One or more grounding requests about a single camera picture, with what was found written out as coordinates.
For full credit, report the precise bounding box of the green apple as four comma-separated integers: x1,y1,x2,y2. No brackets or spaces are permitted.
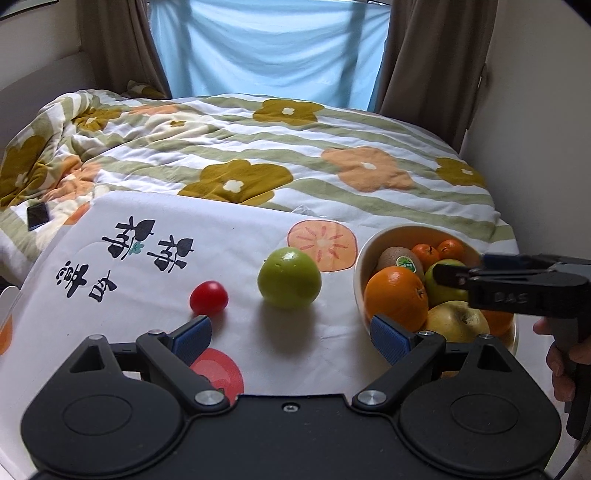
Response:
257,247,322,310
423,259,468,308

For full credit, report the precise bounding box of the small orange mandarin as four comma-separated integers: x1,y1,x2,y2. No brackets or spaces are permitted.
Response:
411,243,441,272

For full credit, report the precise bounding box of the yellow red apple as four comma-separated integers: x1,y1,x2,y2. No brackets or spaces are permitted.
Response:
422,300,490,343

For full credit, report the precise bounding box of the large orange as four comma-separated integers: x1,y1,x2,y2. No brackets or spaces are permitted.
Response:
363,267,429,332

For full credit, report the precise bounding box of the brown kiwi with sticker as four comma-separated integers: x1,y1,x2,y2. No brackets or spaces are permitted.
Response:
376,246,424,280

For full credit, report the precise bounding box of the person's right hand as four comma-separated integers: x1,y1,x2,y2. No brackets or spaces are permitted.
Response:
533,318,591,402

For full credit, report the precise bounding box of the red tomato on table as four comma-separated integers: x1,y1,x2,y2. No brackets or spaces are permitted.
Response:
189,281,229,316

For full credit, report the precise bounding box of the white fruit print tablecloth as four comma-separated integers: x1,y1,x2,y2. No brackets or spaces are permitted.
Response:
0,191,578,480

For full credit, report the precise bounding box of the floral striped quilt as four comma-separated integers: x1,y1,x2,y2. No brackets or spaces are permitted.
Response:
1,84,518,283

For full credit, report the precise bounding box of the black smartphone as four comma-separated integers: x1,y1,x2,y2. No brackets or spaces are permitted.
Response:
26,202,50,231

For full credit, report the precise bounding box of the brown right curtain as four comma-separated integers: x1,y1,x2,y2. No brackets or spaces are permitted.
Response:
376,0,498,151

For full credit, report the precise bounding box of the brown curtain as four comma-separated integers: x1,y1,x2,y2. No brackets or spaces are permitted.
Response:
77,0,171,98
376,0,498,151

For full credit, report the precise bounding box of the light blue window cloth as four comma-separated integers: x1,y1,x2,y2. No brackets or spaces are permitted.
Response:
149,1,391,110

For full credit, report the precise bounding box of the brown left curtain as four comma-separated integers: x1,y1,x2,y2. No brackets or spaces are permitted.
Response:
77,0,171,98

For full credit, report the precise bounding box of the black cable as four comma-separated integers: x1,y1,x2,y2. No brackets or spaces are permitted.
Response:
553,437,584,480

